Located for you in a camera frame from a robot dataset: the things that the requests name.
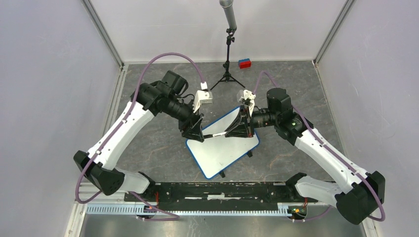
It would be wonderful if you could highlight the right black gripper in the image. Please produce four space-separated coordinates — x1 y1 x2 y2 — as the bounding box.
225 104 279 138

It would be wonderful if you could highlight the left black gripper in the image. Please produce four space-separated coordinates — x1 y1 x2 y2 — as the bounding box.
165 95 205 142

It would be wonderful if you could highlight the black whiteboard marker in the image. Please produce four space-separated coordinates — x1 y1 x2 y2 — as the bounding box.
204 132 227 139

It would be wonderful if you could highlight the blue-framed whiteboard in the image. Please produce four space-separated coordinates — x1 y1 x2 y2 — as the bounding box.
185 105 261 180

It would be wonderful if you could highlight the silver microphone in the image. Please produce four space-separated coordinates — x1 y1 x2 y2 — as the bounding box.
210 0 245 90

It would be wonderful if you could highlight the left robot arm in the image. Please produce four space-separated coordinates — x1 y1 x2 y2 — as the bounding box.
74 71 211 201

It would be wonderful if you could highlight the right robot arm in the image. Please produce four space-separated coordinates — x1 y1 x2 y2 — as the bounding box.
225 88 386 225

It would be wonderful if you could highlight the red and blue eraser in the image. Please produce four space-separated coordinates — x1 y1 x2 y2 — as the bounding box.
238 58 252 69

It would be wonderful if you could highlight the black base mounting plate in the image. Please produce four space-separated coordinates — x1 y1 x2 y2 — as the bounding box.
140 182 316 211

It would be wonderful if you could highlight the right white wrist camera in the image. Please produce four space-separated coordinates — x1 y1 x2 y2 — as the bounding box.
237 89 256 116

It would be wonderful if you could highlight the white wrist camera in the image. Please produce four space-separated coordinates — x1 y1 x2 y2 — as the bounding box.
237 89 256 116
193 82 213 113

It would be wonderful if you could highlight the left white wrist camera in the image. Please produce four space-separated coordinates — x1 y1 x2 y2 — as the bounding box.
193 82 213 113

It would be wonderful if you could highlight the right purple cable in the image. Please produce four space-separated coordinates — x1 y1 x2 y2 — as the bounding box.
252 70 386 223

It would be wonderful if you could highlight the purple cable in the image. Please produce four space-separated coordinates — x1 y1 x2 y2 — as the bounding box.
252 70 386 223
74 52 208 221

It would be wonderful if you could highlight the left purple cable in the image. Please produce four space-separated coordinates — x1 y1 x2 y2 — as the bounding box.
74 52 208 221

